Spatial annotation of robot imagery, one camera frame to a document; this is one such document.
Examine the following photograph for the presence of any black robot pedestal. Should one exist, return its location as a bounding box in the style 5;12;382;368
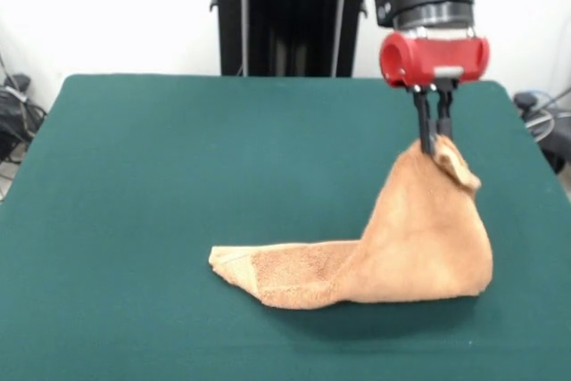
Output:
208;0;380;78

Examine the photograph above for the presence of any dark green table cloth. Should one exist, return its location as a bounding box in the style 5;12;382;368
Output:
0;73;571;381

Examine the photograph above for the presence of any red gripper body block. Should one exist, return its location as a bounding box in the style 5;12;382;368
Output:
378;31;492;88

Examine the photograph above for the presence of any tan terry towel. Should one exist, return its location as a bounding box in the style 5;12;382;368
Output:
208;136;494;311

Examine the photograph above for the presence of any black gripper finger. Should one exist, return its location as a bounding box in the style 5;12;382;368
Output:
434;86;455;137
412;86;437;154

